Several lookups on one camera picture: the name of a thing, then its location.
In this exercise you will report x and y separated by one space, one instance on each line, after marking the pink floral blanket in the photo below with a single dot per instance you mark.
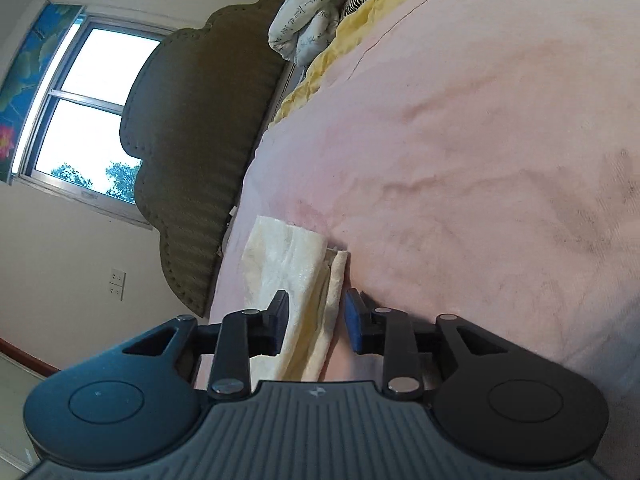
450 160

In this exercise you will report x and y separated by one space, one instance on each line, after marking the white wall outlet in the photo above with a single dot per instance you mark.
118 276
116 291

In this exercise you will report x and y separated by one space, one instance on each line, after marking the window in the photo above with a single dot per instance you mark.
85 110

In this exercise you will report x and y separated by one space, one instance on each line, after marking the blue floral curtain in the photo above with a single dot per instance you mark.
30 85

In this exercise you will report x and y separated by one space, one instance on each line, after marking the white sliding door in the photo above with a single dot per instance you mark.
15 400

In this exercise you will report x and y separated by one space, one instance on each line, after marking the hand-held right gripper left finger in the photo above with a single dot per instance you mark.
279 322

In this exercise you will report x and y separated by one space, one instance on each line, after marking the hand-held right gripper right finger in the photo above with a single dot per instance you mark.
353 325

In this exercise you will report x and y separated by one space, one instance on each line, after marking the yellow blanket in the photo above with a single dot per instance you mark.
360 25

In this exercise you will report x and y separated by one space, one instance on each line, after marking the brown wooden door frame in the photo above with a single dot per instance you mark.
25 352

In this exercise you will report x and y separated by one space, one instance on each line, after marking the cream blanket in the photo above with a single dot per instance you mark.
295 270

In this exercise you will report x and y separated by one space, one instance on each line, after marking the white printed quilt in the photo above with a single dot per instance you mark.
300 15

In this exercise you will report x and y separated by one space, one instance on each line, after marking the olive padded headboard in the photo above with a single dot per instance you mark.
200 135

